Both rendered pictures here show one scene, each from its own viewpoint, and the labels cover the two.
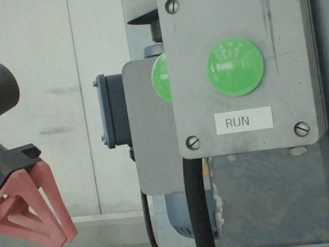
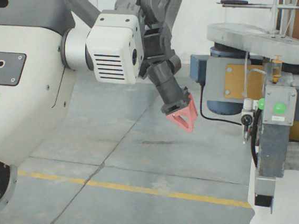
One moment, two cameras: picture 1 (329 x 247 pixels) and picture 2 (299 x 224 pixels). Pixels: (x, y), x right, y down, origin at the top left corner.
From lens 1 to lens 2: 0.76 m
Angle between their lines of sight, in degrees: 17
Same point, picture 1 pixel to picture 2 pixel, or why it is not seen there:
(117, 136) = (200, 79)
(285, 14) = (292, 100)
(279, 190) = (277, 129)
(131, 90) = (209, 66)
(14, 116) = not seen: outside the picture
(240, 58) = (282, 108)
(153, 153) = (211, 87)
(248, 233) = (267, 136)
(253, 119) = (280, 119)
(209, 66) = (275, 108)
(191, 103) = (267, 112)
